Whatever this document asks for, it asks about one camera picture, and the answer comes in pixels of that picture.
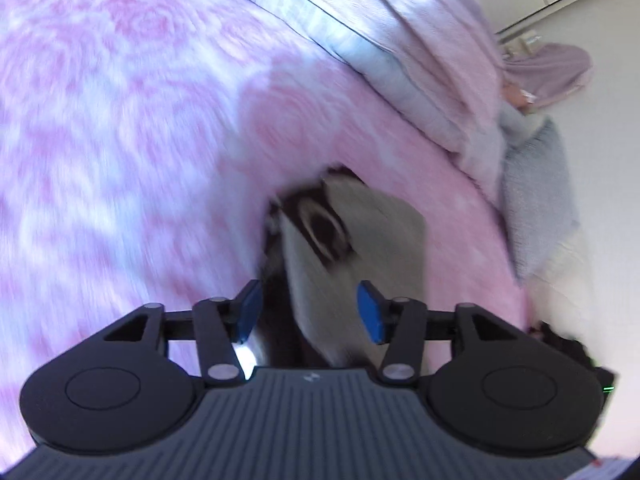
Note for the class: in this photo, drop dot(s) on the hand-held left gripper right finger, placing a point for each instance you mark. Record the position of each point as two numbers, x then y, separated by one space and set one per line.
372 312

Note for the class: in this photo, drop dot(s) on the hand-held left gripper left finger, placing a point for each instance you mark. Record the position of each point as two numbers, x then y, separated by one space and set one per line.
250 310

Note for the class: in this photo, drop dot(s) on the brown and cream sweater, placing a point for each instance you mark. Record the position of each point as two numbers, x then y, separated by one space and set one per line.
380 240

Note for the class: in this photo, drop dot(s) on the grey pillow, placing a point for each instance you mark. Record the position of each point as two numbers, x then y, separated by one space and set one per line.
540 200

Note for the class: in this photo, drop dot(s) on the pink floral blanket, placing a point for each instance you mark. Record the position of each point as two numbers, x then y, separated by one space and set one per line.
125 135

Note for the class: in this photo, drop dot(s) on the white pillow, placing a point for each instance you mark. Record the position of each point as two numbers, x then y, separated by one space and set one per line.
400 35

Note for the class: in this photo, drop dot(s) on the mauve fleece cloth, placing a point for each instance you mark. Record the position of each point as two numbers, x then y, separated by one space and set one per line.
550 75

